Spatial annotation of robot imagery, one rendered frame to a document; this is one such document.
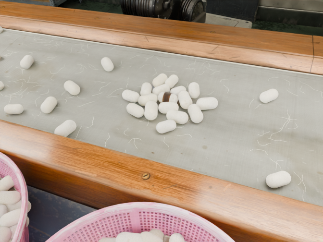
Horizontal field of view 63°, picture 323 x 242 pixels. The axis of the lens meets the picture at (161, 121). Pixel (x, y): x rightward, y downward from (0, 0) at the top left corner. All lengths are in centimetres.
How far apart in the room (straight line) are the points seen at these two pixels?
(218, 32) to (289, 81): 19
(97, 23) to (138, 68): 20
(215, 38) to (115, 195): 41
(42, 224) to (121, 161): 16
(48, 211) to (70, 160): 11
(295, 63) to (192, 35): 22
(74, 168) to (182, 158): 15
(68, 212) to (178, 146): 20
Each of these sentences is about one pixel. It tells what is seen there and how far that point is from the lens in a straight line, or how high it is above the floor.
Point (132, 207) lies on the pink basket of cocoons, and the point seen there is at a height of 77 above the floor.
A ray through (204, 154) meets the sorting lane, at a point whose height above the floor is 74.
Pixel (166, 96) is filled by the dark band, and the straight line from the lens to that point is 46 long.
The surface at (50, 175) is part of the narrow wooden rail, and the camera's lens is 42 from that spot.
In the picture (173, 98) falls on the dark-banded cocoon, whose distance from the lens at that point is 45.
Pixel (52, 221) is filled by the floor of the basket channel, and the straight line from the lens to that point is 45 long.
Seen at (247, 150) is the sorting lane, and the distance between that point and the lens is 41.
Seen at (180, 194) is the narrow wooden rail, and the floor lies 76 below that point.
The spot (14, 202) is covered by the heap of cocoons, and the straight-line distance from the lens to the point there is 42.
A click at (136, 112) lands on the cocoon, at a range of 44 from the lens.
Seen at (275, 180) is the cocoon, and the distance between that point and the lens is 37.
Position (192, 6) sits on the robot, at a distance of 110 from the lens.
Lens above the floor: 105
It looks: 45 degrees down
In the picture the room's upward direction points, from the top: 4 degrees counter-clockwise
